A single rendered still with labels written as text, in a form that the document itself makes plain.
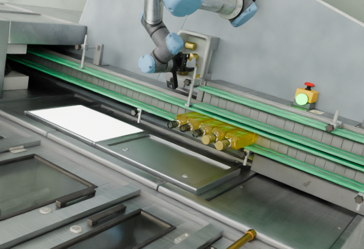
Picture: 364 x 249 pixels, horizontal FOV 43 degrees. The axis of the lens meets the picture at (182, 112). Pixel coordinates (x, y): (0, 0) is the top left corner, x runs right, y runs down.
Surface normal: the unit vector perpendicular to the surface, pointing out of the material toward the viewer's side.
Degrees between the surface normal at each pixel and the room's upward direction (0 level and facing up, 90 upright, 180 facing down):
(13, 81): 90
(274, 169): 0
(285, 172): 0
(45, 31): 90
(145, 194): 0
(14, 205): 90
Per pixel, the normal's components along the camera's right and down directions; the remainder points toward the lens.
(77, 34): 0.81, 0.30
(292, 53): -0.54, 0.11
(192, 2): 0.43, 0.82
